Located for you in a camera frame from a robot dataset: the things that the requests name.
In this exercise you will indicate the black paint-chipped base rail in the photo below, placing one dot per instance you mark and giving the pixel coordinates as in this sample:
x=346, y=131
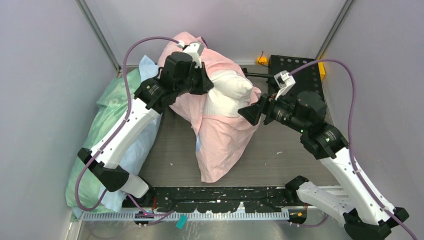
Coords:
x=254, y=199

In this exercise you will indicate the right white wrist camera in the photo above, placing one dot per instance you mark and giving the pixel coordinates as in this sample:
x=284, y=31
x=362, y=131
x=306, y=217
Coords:
x=284, y=82

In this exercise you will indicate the black perforated metal plate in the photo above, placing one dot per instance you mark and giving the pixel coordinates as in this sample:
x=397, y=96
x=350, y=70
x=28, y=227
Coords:
x=307, y=79

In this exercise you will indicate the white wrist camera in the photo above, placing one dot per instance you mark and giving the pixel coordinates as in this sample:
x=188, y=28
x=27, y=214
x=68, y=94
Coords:
x=284, y=82
x=194, y=49

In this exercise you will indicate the teal tape piece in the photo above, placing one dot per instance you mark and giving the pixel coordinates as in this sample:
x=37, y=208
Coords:
x=181, y=222

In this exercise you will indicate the light blue pillow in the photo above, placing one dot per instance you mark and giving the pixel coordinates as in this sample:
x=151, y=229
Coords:
x=112, y=105

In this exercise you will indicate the yellow small block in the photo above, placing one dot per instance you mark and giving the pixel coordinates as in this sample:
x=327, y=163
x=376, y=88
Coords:
x=262, y=60

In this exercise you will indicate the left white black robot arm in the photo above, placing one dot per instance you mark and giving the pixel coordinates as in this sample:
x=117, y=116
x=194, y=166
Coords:
x=183, y=72

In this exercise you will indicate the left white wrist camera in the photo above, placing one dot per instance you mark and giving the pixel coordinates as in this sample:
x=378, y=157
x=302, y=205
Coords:
x=194, y=49

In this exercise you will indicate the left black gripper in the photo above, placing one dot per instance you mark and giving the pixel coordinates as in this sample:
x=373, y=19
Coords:
x=205, y=82

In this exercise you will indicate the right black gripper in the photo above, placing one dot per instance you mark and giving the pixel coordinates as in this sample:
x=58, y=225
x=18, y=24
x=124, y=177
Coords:
x=251, y=112

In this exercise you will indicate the black folding stand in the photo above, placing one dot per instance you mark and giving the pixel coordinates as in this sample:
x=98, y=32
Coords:
x=256, y=75

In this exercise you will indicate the white pillow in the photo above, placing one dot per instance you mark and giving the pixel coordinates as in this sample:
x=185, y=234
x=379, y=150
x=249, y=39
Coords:
x=231, y=92

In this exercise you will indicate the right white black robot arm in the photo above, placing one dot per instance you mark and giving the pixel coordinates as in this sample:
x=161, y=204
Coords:
x=366, y=214

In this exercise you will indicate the green patterned pillow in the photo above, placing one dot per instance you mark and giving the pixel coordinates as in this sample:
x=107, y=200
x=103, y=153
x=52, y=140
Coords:
x=90, y=188

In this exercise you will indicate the yellow edge block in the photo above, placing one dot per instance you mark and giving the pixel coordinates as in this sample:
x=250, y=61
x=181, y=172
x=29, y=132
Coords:
x=322, y=71

